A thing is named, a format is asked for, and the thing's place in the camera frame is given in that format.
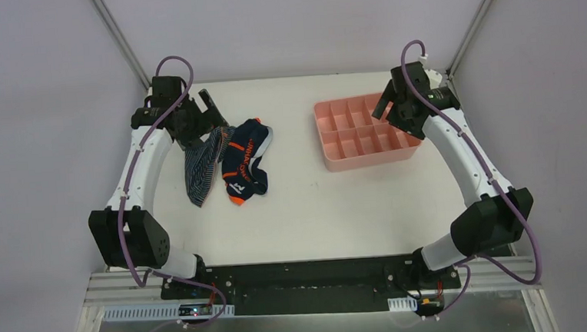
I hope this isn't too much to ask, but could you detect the navy orange underwear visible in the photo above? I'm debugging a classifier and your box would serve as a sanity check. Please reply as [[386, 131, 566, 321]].
[[221, 118, 274, 206]]

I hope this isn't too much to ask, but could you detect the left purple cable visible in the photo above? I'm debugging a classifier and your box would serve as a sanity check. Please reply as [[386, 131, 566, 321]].
[[107, 53, 229, 332]]

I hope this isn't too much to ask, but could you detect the aluminium frame rail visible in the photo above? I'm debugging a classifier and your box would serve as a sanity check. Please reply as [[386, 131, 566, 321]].
[[83, 256, 536, 307]]

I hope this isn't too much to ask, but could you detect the left white cable duct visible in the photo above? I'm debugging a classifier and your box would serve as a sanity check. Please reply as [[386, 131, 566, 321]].
[[102, 303, 235, 322]]

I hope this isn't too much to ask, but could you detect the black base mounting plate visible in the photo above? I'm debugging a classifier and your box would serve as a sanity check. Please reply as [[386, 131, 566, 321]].
[[161, 254, 461, 316]]

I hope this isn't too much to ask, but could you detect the right white cable duct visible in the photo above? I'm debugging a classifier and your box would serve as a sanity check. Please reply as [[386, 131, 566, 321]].
[[387, 296, 418, 312]]

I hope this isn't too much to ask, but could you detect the striped blue underwear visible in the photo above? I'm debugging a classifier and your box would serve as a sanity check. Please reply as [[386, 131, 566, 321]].
[[184, 126, 236, 208]]

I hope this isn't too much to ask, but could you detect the white cable duct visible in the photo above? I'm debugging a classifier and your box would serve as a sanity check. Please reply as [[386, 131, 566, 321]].
[[102, 303, 235, 322], [387, 296, 418, 312]]

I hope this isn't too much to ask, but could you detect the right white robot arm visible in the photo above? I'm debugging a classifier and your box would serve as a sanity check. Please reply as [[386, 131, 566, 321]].
[[372, 61, 533, 289]]

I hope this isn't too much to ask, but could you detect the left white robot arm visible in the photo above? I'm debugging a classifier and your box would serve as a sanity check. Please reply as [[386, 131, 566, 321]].
[[88, 76, 233, 299]]

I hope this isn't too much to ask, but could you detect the pink divided organizer tray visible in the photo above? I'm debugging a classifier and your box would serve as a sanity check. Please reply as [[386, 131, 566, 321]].
[[313, 92, 422, 172]]

